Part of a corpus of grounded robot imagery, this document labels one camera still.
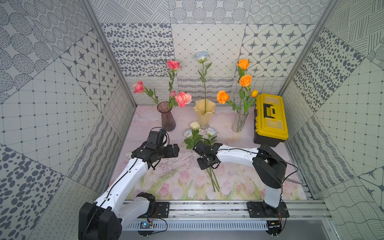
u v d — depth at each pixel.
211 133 1.00
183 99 0.66
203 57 0.87
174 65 0.81
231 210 0.75
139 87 0.80
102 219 0.37
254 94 0.85
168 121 1.02
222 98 0.78
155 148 0.61
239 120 0.98
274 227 0.72
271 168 0.48
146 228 0.71
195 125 1.04
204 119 0.91
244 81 0.82
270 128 0.88
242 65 0.85
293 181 0.84
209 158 0.65
